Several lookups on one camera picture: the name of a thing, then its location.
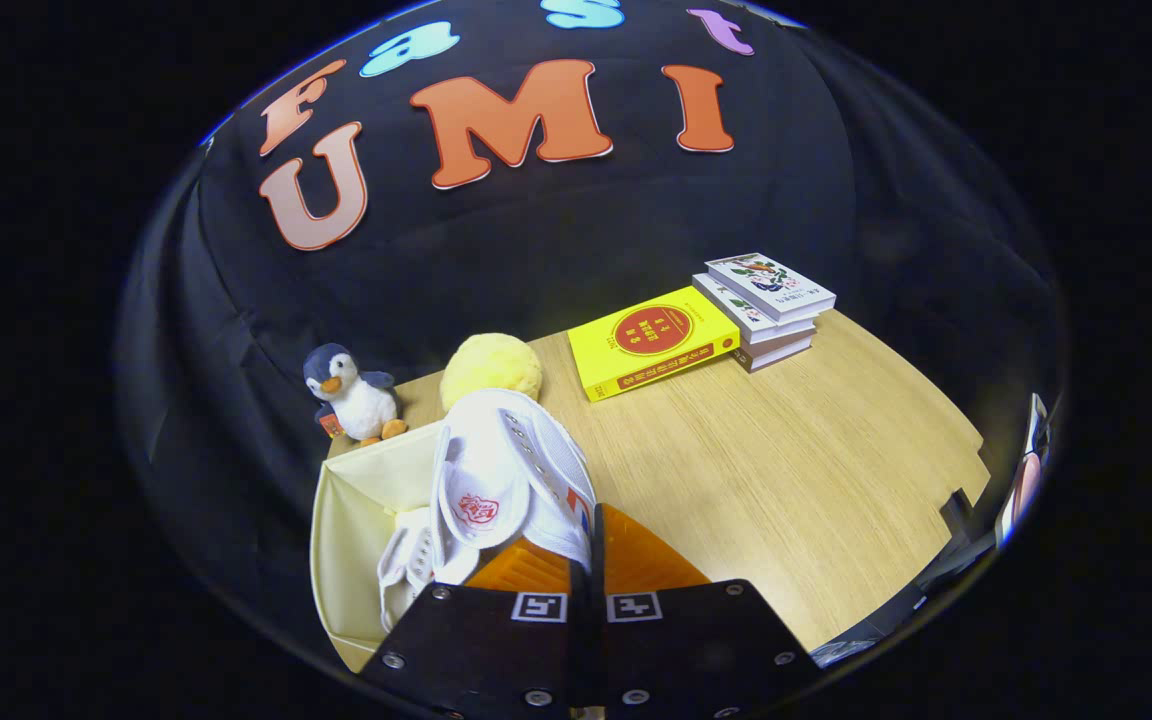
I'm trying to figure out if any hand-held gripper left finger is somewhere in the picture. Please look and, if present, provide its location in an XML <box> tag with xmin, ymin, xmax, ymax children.
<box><xmin>361</xmin><ymin>503</ymin><xmax>597</xmax><ymax>720</ymax></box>

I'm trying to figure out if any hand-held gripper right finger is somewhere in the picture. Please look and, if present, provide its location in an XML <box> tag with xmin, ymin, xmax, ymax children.
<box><xmin>591</xmin><ymin>503</ymin><xmax>827</xmax><ymax>720</ymax></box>

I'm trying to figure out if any white canvas shoe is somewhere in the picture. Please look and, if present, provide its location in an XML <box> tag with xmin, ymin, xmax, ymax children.
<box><xmin>377</xmin><ymin>505</ymin><xmax>482</xmax><ymax>633</ymax></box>
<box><xmin>429</xmin><ymin>388</ymin><xmax>599</xmax><ymax>576</ymax></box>

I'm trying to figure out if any beige fabric storage box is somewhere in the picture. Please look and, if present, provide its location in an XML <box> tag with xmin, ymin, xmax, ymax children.
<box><xmin>309</xmin><ymin>420</ymin><xmax>447</xmax><ymax>673</ymax></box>

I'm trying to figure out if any penguin plush toy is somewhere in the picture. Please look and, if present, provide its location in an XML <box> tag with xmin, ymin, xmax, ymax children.
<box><xmin>302</xmin><ymin>343</ymin><xmax>408</xmax><ymax>447</ymax></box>

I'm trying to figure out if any yellow round plush toy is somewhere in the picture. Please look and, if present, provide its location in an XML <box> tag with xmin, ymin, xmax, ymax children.
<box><xmin>439</xmin><ymin>333</ymin><xmax>544</xmax><ymax>411</ymax></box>

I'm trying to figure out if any brown-edged paperback book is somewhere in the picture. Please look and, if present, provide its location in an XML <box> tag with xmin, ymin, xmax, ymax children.
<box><xmin>733</xmin><ymin>333</ymin><xmax>815</xmax><ymax>373</ymax></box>

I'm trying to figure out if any yellow book with red circle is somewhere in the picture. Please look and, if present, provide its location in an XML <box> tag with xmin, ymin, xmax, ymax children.
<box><xmin>567</xmin><ymin>286</ymin><xmax>741</xmax><ymax>403</ymax></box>

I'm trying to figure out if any white book with floral cover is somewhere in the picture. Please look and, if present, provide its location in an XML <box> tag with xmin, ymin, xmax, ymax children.
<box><xmin>704</xmin><ymin>252</ymin><xmax>837</xmax><ymax>323</ymax></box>

